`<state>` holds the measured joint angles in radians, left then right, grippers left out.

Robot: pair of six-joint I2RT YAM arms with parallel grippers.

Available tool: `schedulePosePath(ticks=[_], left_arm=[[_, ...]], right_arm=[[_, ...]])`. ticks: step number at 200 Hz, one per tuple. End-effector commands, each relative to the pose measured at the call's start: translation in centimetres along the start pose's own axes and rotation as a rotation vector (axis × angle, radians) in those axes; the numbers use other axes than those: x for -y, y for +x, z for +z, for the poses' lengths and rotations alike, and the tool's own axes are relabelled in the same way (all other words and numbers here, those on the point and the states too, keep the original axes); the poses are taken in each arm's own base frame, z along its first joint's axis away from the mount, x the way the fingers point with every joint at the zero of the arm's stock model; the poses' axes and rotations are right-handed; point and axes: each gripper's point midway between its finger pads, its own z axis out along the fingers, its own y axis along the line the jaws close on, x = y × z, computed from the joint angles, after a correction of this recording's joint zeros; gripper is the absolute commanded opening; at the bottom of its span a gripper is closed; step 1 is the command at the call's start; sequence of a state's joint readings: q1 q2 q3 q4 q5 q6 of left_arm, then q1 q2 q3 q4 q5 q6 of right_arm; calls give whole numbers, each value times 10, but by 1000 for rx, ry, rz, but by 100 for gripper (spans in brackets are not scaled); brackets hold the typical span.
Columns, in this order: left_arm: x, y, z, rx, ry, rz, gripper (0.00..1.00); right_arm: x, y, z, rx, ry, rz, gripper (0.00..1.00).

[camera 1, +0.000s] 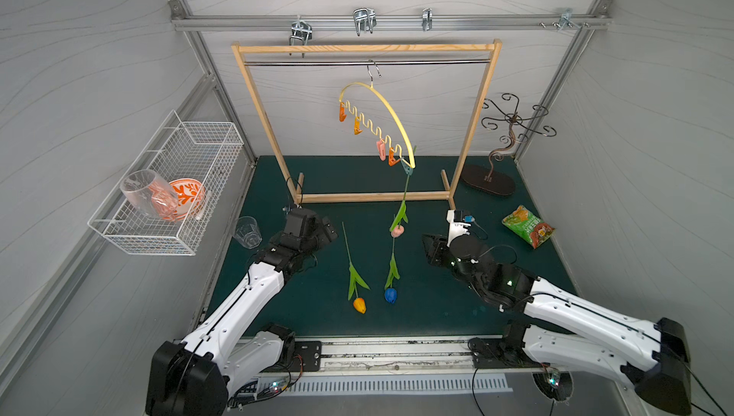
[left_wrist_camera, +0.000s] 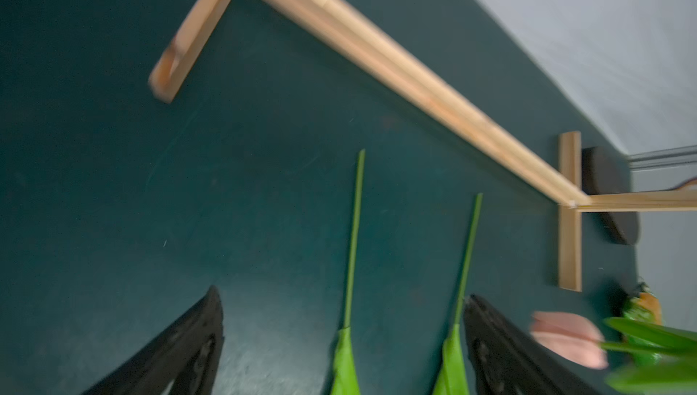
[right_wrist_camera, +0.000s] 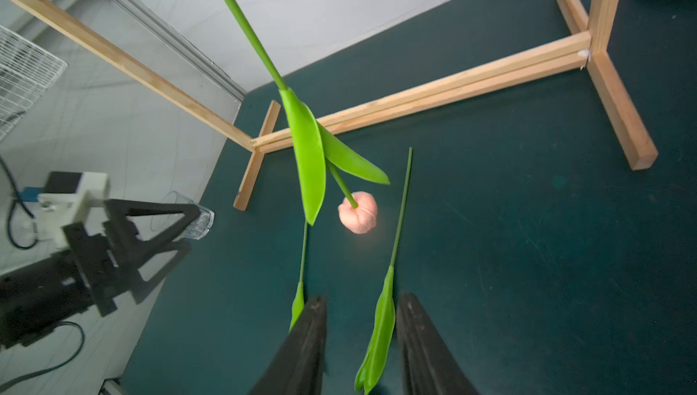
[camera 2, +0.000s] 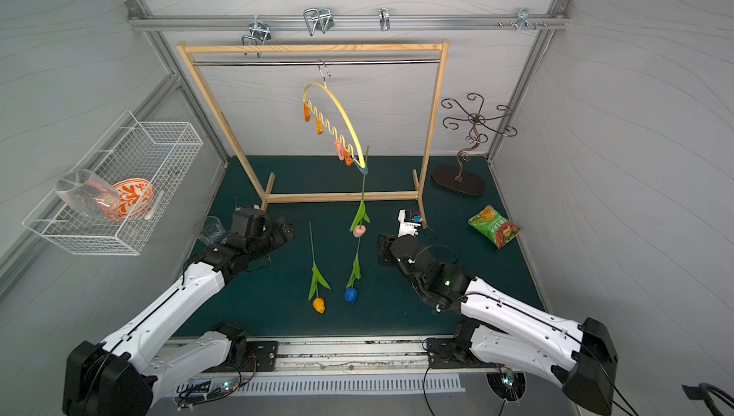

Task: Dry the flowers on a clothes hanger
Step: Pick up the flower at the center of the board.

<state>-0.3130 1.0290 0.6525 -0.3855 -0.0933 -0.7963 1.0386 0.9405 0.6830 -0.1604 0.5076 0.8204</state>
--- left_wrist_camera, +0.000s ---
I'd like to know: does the orange tulip green stem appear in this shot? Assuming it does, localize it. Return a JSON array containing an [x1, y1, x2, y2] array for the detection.
[[330, 149, 366, 395]]

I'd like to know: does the pink tulip green stem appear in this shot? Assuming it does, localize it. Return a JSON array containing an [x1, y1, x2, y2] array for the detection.
[[529, 310, 697, 395]]

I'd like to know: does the green snack bag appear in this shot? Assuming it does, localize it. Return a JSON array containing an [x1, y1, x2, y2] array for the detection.
[[622, 282, 664, 367]]

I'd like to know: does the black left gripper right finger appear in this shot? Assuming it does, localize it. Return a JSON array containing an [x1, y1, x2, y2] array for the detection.
[[463, 294, 597, 395]]

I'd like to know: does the wooden clothes rack frame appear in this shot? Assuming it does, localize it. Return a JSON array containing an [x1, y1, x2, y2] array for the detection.
[[149, 0, 696, 292]]

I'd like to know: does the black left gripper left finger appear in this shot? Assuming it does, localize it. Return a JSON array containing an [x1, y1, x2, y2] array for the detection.
[[85, 286, 224, 394]]

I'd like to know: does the copper wire cup stand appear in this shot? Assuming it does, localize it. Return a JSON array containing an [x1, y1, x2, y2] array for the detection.
[[582, 147, 696, 245]]

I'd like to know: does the blue tulip green stem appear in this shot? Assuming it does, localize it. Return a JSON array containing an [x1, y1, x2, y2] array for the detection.
[[432, 194, 484, 395]]

